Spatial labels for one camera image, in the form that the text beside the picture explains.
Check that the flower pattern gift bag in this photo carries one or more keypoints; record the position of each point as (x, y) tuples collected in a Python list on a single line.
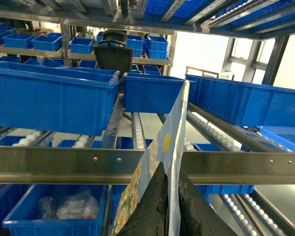
[(167, 148)]

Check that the blue bin on left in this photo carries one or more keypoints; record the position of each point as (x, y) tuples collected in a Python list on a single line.
[(58, 99)]

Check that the blue bin on right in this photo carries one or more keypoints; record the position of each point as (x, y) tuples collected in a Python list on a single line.
[(242, 103)]

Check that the blue bin with plastic bags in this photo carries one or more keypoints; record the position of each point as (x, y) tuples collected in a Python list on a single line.
[(58, 210)]

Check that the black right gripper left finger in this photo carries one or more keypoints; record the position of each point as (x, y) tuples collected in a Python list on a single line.
[(145, 216)]

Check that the white roller conveyor track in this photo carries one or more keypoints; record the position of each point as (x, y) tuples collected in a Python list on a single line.
[(138, 137)]

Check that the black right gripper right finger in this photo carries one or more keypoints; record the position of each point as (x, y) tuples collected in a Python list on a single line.
[(197, 216)]

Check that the steel rack front beam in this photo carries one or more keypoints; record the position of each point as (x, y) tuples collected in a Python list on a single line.
[(116, 166)]

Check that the blue bin in middle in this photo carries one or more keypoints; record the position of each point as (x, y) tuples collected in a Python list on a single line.
[(145, 93)]

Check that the black office chair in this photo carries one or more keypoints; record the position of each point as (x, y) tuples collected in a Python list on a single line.
[(112, 53)]

